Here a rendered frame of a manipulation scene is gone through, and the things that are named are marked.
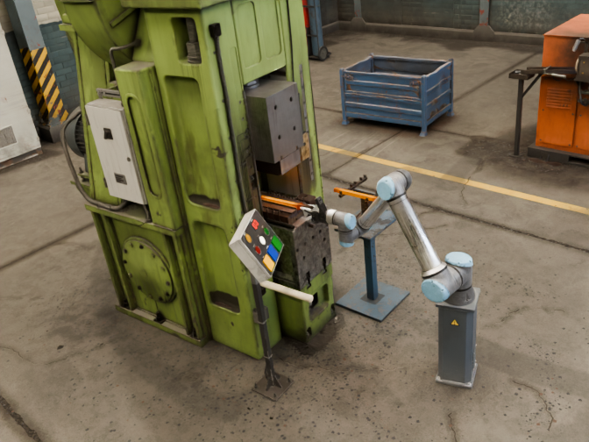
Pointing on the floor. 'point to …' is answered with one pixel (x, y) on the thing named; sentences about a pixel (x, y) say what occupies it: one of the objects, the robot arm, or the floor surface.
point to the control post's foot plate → (273, 387)
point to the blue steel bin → (397, 90)
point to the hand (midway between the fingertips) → (302, 206)
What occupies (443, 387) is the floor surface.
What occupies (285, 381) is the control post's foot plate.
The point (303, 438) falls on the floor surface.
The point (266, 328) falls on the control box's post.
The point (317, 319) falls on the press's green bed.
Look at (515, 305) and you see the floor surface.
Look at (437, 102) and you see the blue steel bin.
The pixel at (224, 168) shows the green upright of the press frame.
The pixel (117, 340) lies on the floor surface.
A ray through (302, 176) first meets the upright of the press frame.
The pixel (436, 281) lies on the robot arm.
